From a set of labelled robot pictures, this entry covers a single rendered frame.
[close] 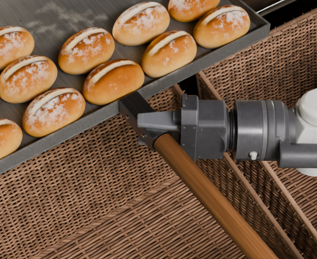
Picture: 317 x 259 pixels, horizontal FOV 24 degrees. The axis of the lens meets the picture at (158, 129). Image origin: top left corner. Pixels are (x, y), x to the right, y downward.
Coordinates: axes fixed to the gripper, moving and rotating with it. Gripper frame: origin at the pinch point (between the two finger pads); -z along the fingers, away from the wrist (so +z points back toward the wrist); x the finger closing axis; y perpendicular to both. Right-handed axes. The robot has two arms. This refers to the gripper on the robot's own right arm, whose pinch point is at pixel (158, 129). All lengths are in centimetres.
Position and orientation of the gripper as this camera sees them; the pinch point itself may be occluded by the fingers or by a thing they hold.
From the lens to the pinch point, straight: 108.3
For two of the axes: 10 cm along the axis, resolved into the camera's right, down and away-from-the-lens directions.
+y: -0.2, 7.9, -6.2
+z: 10.0, 0.1, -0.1
